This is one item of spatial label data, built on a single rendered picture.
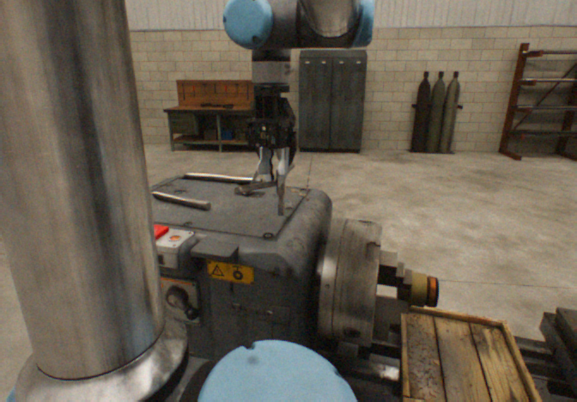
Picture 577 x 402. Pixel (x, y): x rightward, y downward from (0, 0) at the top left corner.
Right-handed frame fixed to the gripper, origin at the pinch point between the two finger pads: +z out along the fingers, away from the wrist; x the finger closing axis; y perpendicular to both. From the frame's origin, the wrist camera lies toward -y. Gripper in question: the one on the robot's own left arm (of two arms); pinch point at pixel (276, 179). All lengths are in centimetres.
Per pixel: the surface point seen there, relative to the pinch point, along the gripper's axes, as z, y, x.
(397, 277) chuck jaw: 23.3, -5.2, 28.0
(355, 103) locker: 35, -615, -31
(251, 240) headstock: 12.3, 6.4, -3.8
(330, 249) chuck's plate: 16.9, -2.6, 12.2
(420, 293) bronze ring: 28.2, -7.3, 33.9
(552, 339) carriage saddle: 48, -24, 72
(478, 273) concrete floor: 137, -209, 111
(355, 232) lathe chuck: 14.4, -8.1, 17.4
